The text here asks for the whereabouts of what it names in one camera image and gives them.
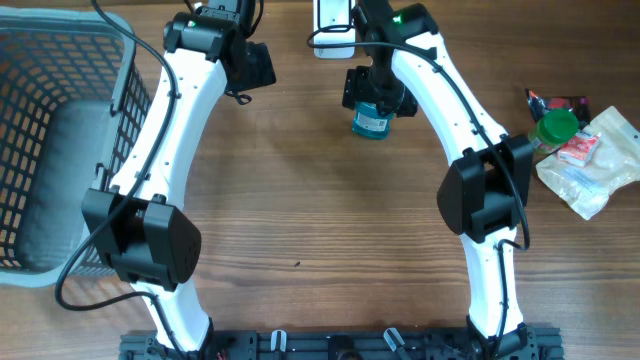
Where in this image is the blue mouthwash bottle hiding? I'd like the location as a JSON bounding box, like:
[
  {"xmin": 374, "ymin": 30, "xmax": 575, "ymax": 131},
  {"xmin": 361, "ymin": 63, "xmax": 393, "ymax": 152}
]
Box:
[{"xmin": 352, "ymin": 102, "xmax": 393, "ymax": 140}]

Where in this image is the green lid jar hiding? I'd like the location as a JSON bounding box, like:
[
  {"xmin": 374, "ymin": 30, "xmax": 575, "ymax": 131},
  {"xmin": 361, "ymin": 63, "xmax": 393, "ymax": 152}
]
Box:
[{"xmin": 528, "ymin": 109, "xmax": 579, "ymax": 154}]

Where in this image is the black red snack wrapper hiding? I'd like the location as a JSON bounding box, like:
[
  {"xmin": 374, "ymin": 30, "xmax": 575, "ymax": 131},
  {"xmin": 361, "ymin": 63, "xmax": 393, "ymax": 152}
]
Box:
[{"xmin": 525, "ymin": 88, "xmax": 592, "ymax": 129}]

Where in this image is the red snack packet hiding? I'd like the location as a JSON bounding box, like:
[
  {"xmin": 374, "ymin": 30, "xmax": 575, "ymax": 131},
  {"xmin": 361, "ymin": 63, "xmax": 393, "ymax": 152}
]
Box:
[{"xmin": 556, "ymin": 131, "xmax": 600, "ymax": 167}]

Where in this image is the white long pouch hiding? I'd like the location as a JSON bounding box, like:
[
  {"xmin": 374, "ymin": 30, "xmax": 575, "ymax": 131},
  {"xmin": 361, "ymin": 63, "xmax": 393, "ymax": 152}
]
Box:
[{"xmin": 536, "ymin": 106, "xmax": 639, "ymax": 220}]

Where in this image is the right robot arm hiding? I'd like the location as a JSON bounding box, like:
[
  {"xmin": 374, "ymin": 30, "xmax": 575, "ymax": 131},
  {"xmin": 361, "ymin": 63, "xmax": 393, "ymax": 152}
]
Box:
[{"xmin": 342, "ymin": 1, "xmax": 533, "ymax": 359}]

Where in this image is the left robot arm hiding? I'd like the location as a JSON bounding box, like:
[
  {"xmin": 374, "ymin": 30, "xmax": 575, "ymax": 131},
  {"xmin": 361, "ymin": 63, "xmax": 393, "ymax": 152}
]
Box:
[{"xmin": 82, "ymin": 1, "xmax": 276, "ymax": 359}]

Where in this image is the white barcode scanner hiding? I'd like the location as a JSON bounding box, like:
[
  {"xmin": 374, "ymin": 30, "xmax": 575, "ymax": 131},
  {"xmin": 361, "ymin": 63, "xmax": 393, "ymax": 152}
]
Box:
[{"xmin": 312, "ymin": 0, "xmax": 357, "ymax": 61}]

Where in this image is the grey plastic mesh basket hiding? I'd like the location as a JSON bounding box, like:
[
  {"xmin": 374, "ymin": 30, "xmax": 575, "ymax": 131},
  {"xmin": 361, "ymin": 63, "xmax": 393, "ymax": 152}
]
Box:
[{"xmin": 1, "ymin": 7, "xmax": 151, "ymax": 288}]

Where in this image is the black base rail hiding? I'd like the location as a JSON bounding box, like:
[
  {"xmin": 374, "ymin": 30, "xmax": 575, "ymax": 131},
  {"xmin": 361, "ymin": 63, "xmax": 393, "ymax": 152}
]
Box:
[{"xmin": 118, "ymin": 326, "xmax": 565, "ymax": 360}]

